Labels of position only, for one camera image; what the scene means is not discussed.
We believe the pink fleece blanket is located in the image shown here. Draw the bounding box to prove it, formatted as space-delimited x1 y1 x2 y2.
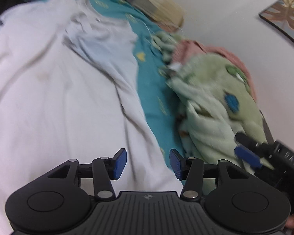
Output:
173 39 258 103

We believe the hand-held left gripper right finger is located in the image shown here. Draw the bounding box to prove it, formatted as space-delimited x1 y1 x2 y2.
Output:
170 149 250 199

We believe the teal patterned bed sheet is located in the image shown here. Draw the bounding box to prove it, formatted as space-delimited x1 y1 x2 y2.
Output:
0 0 188 168

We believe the white T-shirt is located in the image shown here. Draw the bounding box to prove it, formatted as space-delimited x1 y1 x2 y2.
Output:
0 0 185 235

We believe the green fleece blanket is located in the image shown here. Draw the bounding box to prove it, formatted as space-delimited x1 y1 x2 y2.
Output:
152 33 275 194

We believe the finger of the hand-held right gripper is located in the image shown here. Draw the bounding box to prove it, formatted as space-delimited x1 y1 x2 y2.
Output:
235 146 275 170
235 133 276 156

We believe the leaf wall picture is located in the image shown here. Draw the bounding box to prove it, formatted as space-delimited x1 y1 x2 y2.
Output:
258 0 294 50

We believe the plaid pillow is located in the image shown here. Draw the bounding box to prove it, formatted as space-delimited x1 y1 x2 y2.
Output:
88 0 187 31

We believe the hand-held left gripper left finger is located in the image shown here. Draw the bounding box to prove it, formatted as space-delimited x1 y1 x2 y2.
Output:
47 148 127 199

